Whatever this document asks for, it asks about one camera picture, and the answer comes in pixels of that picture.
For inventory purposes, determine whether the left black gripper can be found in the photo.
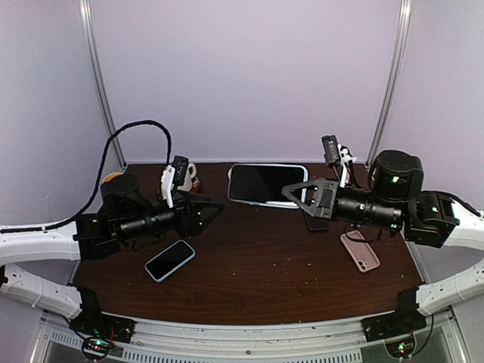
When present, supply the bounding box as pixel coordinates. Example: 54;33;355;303
119;191;225;244

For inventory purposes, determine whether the white phone from blue case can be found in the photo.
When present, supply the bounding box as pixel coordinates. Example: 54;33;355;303
230;165;306;203

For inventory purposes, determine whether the pink phone case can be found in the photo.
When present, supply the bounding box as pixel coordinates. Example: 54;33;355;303
340;231;380;273

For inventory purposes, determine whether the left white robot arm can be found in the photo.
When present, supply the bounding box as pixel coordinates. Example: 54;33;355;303
1;174;224;336

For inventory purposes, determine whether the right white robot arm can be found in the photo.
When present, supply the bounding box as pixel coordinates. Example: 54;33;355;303
281;150;483;250

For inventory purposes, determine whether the red patterned coaster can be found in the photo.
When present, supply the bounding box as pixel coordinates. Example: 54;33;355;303
191;177;201;193

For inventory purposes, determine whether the cream ribbed mug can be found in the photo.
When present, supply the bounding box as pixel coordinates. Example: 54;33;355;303
178;163;197;191

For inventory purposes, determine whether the white mug orange inside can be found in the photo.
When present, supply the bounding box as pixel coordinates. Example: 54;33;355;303
102;172;122;183

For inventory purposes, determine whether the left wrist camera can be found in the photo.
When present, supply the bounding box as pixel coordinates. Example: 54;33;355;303
159;156;189;208

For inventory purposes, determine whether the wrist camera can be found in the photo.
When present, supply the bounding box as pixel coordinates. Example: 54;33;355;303
321;135;360;188
159;156;189;208

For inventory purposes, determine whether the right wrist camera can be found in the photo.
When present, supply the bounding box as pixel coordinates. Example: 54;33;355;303
321;135;360;188

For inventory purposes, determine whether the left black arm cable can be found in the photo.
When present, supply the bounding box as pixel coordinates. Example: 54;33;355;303
0;119;173;234

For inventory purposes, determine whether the right aluminium frame post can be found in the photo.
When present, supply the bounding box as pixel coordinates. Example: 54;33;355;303
366;0;413;167

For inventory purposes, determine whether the aluminium frame post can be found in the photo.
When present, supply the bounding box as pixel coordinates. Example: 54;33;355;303
366;0;413;167
78;0;127;169

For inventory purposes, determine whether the front aluminium rail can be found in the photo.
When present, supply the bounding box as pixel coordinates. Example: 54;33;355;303
29;308;466;363

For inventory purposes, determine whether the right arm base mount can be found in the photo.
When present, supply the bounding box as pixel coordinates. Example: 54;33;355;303
361;310;427;361

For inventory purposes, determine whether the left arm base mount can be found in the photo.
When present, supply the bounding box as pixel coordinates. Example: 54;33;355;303
68;307;135;361

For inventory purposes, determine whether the left aluminium frame post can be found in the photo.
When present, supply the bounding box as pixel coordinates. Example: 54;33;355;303
78;0;127;169

